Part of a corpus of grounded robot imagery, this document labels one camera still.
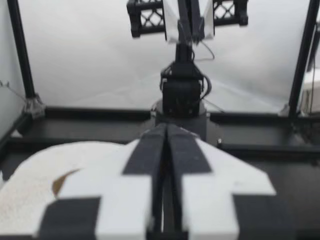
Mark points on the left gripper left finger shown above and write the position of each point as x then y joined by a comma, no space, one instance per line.
130,205

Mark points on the black frame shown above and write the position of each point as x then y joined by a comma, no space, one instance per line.
21,50

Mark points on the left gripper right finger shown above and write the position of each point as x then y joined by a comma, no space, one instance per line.
207,205

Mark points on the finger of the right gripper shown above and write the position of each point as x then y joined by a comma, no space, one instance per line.
171,22
206,22

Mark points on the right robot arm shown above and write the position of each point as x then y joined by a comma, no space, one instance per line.
181,87

